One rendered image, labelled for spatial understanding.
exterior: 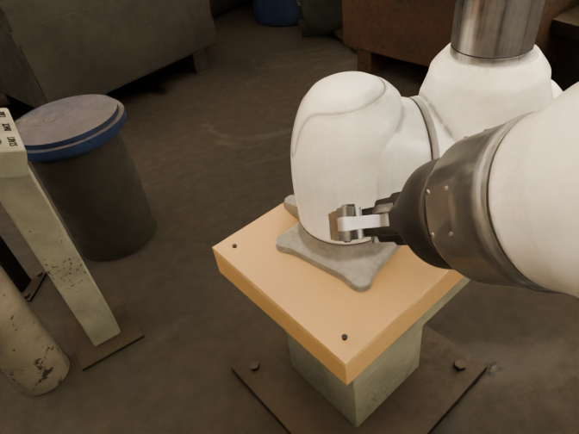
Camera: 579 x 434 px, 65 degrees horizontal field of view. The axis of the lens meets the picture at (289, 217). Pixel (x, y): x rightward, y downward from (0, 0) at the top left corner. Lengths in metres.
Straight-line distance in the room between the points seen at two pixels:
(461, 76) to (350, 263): 0.30
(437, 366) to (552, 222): 0.91
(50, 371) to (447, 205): 1.10
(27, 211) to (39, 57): 1.33
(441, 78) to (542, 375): 0.72
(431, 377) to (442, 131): 0.60
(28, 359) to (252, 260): 0.62
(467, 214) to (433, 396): 0.84
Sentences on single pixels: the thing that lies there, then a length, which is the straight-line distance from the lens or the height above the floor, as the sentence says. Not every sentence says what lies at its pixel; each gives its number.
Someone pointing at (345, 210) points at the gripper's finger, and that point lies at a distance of 0.33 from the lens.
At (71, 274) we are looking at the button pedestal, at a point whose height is 0.25.
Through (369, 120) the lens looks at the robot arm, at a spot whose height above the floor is 0.66.
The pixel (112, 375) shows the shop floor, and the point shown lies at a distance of 1.24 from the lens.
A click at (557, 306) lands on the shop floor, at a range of 1.29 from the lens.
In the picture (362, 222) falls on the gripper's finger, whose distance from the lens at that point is 0.33.
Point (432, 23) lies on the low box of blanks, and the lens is 2.11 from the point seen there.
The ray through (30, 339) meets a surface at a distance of 1.18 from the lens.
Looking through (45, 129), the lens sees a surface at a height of 0.43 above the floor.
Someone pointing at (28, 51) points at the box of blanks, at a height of 0.40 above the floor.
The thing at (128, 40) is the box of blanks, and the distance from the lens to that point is 2.47.
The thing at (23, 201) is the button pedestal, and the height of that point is 0.46.
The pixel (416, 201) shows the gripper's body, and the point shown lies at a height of 0.75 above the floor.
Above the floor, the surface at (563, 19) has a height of 0.33.
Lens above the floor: 0.93
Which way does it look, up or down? 39 degrees down
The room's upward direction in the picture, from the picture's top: 9 degrees counter-clockwise
